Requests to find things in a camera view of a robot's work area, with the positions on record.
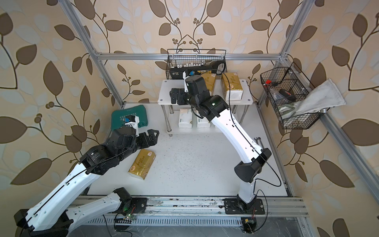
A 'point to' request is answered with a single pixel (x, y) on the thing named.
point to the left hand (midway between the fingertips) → (152, 133)
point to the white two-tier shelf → (171, 119)
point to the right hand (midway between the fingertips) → (178, 92)
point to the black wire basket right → (286, 85)
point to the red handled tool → (269, 82)
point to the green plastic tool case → (118, 118)
